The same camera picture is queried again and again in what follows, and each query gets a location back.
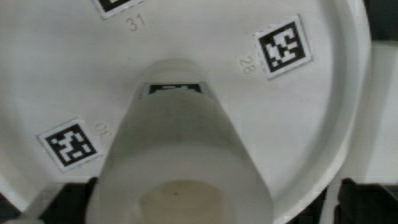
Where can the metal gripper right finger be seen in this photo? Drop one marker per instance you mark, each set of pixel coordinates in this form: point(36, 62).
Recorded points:
point(367, 203)

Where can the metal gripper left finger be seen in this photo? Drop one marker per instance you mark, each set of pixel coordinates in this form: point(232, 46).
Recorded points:
point(59, 204)

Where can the white cylindrical table leg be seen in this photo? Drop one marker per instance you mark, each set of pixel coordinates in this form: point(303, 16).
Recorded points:
point(178, 178)

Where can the white round table top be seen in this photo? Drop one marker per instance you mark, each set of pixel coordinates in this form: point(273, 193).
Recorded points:
point(283, 52)

